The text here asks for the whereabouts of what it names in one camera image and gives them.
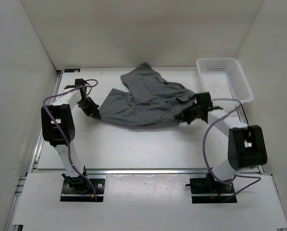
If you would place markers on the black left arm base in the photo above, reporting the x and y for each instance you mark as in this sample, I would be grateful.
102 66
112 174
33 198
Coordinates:
79 190

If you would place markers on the grey drawstring shorts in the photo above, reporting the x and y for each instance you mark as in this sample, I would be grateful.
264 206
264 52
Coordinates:
151 102

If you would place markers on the aluminium table edge rail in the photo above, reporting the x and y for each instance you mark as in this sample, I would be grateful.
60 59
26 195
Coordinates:
143 171

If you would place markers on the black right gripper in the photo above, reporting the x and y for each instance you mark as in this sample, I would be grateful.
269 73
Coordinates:
184 116

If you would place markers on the white perforated plastic basket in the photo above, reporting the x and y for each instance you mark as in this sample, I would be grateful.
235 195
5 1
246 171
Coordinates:
223 77

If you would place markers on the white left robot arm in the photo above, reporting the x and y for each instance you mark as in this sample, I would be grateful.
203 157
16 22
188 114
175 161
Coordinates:
58 127

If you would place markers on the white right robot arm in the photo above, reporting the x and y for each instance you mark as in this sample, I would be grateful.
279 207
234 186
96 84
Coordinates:
246 146

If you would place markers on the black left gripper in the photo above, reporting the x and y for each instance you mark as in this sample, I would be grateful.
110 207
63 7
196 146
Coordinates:
93 111

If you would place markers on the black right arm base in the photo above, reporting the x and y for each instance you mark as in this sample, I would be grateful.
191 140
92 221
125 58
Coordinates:
205 191

